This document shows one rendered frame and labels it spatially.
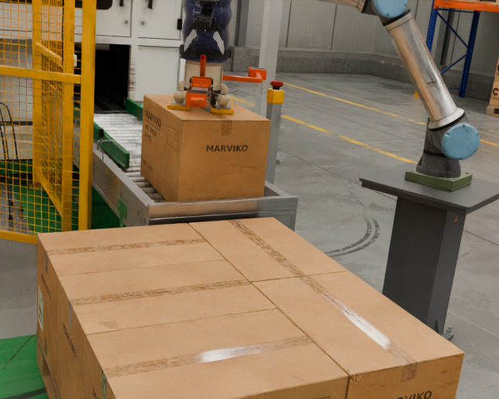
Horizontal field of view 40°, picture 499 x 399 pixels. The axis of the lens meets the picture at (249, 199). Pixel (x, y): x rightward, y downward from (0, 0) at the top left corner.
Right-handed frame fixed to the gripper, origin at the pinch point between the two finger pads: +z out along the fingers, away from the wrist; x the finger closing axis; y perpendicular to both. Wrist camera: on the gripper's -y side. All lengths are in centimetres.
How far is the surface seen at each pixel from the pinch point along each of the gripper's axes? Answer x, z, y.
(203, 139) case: -2.3, 35.8, 8.2
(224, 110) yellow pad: -9.7, 25.6, 25.0
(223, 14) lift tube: -5.9, -14.3, 33.5
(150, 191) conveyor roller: 21, 69, 35
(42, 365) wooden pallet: 50, 116, -43
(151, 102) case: 25, 29, 46
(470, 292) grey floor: -153, 122, 71
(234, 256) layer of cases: -18, 68, -39
